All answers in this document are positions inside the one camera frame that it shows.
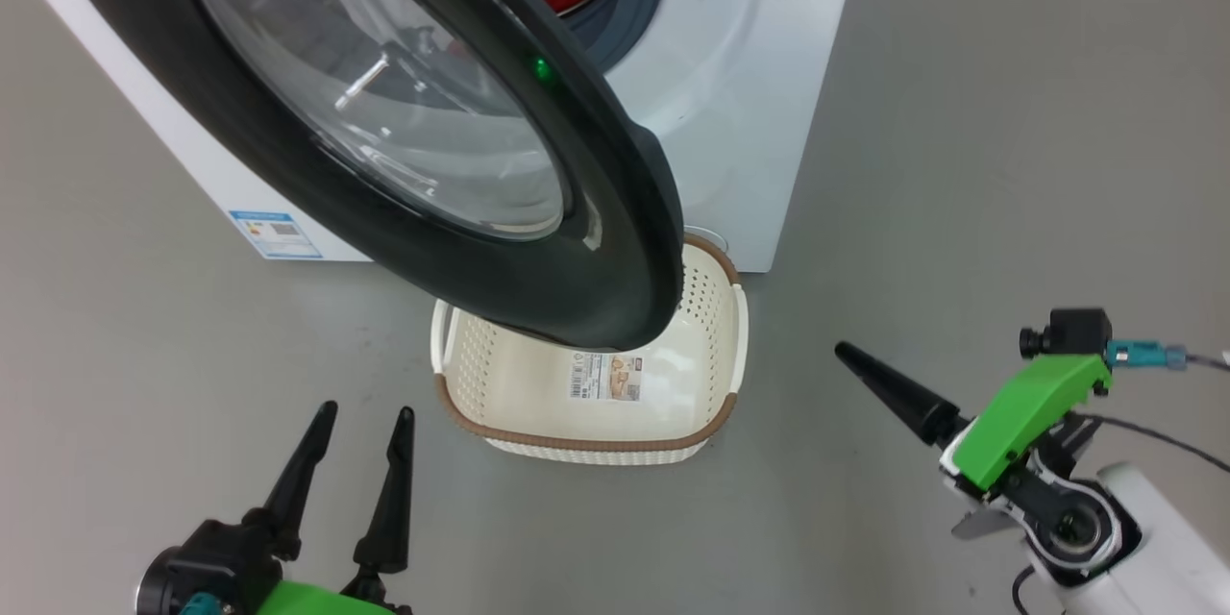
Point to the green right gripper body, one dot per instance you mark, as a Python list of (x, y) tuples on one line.
[(1019, 413)]

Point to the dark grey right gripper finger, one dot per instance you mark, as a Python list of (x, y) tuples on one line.
[(903, 394)]

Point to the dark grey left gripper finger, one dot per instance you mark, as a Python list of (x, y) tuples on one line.
[(392, 500), (303, 480)]

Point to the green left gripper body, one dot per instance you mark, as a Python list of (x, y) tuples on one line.
[(327, 601)]

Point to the dark round washing machine door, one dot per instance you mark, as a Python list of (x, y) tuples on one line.
[(538, 298)]

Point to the cream perforated laundry basket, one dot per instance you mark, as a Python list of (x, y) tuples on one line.
[(538, 394)]

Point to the basket product label sticker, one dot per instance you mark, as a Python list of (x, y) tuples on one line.
[(605, 377)]

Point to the white washing machine body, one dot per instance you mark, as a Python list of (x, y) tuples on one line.
[(750, 115)]

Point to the blue energy label sticker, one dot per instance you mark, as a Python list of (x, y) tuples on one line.
[(277, 235)]

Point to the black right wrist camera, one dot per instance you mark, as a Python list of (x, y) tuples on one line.
[(1076, 332)]

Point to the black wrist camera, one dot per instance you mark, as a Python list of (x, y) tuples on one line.
[(1076, 332), (211, 557)]

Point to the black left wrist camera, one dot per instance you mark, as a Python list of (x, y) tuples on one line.
[(211, 557)]

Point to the teal left camera connector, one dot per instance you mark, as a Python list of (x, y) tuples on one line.
[(204, 605)]

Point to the teal camera connector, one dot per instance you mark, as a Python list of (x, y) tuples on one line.
[(204, 605), (1143, 354)]

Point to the teal right camera connector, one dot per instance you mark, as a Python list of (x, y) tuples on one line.
[(1143, 354)]

